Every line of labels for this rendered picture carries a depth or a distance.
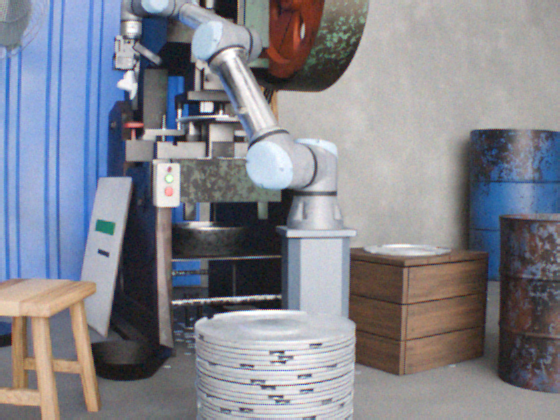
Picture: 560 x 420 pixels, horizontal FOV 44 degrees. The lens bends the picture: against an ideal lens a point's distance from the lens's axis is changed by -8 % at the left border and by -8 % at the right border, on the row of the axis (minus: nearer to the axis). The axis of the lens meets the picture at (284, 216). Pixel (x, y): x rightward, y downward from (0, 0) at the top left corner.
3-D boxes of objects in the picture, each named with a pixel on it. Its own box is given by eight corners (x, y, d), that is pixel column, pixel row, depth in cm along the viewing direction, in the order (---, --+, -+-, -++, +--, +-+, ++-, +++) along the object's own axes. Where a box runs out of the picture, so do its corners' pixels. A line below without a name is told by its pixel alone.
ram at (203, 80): (237, 91, 260) (238, 12, 258) (197, 89, 254) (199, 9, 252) (220, 96, 276) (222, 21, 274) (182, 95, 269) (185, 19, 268)
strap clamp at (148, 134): (185, 143, 263) (185, 115, 262) (140, 143, 256) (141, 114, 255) (180, 144, 268) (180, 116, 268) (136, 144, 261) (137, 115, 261)
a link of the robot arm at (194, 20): (285, 39, 210) (191, -9, 238) (258, 33, 202) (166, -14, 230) (271, 74, 214) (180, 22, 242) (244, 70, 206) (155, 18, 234)
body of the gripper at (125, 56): (111, 72, 234) (113, 37, 233) (136, 73, 237) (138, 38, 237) (115, 69, 227) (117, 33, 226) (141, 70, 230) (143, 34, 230)
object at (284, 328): (379, 322, 138) (379, 318, 138) (307, 353, 113) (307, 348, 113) (250, 309, 153) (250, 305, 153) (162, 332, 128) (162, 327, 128)
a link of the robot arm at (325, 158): (347, 190, 198) (347, 140, 198) (314, 191, 189) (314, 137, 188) (313, 190, 207) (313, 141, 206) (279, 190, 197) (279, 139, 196)
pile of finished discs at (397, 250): (468, 251, 232) (468, 249, 232) (403, 257, 217) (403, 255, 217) (410, 245, 257) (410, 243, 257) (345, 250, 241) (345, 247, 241)
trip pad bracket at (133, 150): (154, 197, 236) (154, 136, 235) (125, 197, 232) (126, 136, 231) (149, 196, 241) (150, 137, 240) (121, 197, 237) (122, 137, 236)
